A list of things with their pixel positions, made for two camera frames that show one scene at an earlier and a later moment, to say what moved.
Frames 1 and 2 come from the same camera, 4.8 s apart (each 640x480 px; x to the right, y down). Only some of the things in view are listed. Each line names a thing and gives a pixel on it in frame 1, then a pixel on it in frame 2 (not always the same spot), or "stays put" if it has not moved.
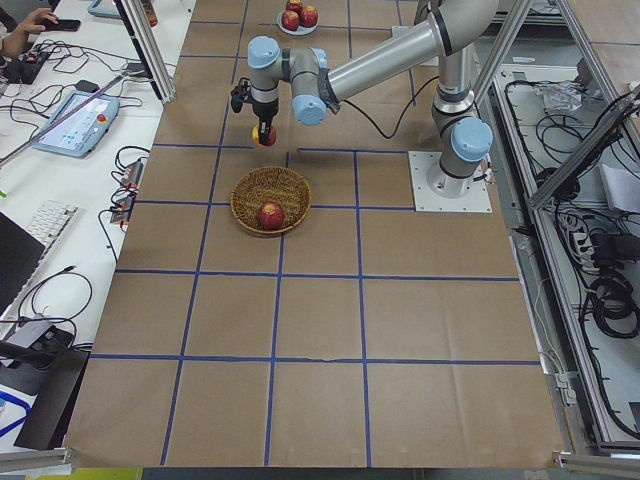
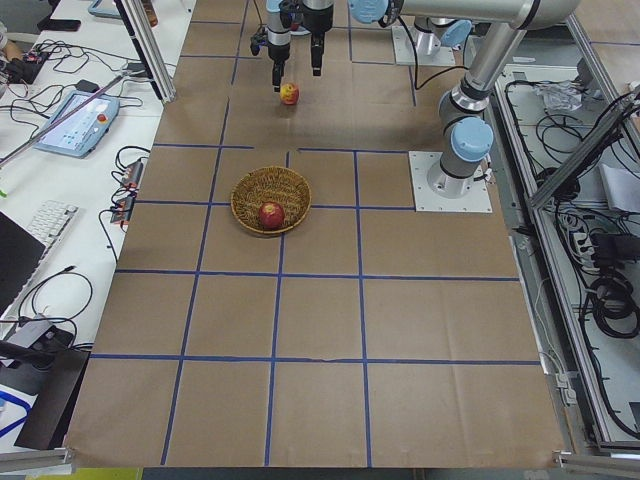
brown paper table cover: x=371 y=336 stays put
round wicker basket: x=270 y=184 stays put
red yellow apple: x=272 y=136 to x=289 y=93
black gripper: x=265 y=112 to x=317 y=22
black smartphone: x=62 y=25 stays put
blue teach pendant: x=79 y=135 stays put
